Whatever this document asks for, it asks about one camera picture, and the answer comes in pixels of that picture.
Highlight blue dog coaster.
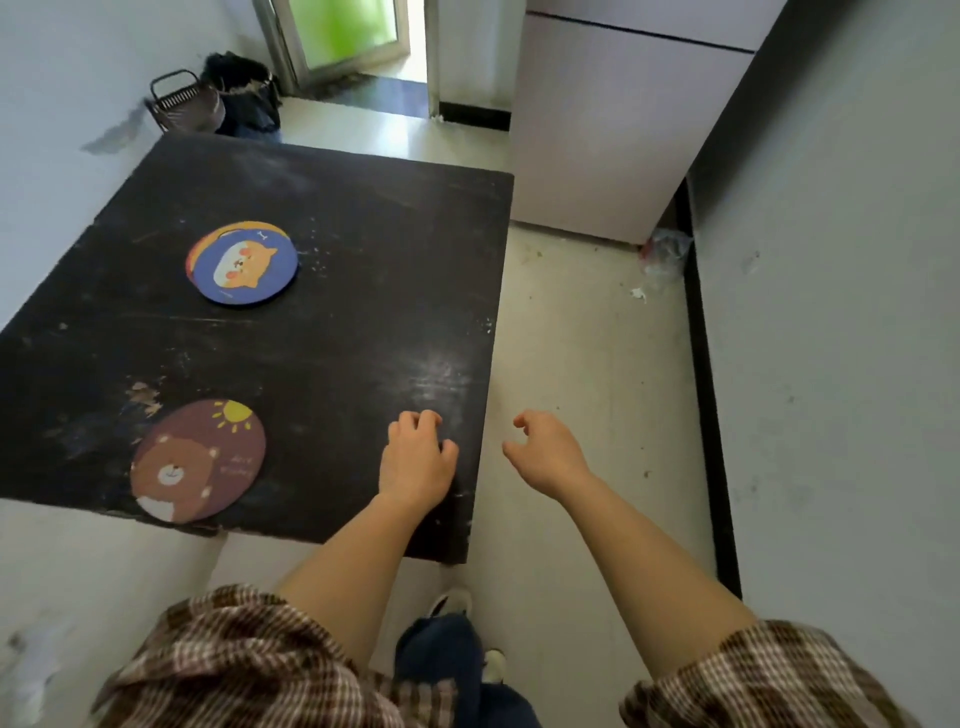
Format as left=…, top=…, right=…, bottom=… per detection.
left=185, top=227, right=300, bottom=307

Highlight person's right hand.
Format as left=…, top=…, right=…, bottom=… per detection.
left=501, top=409, right=594, bottom=502

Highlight blue jeans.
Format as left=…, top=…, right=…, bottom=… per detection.
left=395, top=613, right=541, bottom=728

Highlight black table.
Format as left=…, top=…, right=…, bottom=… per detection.
left=0, top=131, right=516, bottom=565

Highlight brown bear coaster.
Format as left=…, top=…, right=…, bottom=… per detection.
left=130, top=398, right=268, bottom=525

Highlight person's right forearm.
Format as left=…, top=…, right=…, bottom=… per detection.
left=558, top=470, right=759, bottom=680

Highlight person's left forearm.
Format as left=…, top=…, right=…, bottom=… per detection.
left=275, top=491, right=451, bottom=669

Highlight orange rabbit coaster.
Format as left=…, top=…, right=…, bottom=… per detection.
left=185, top=220, right=290, bottom=279

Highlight frosted glass door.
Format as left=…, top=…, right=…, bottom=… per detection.
left=254, top=0, right=412, bottom=88

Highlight person's left shoe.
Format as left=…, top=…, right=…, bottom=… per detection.
left=427, top=587, right=474, bottom=620

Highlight brown wire corner rack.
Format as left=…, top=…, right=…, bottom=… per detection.
left=143, top=69, right=226, bottom=135

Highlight white cabinet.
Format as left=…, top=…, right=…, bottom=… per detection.
left=509, top=0, right=789, bottom=245

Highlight person's left hand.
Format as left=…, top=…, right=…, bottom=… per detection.
left=377, top=409, right=460, bottom=511

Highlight clear plastic bag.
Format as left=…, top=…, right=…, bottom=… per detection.
left=637, top=227, right=693, bottom=283

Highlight brown plaid shirt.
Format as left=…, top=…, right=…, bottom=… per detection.
left=89, top=584, right=920, bottom=728

